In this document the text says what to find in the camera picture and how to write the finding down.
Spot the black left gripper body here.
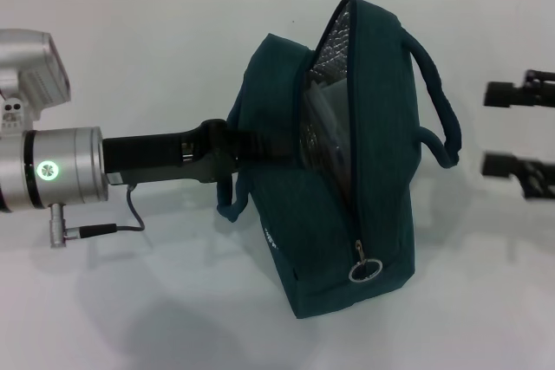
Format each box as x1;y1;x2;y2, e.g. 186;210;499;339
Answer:
101;118;240;185

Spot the dark teal insulated lunch bag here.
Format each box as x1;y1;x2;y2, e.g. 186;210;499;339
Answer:
215;0;461;321

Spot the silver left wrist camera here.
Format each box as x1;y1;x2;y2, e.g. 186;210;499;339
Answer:
0;29;73;133

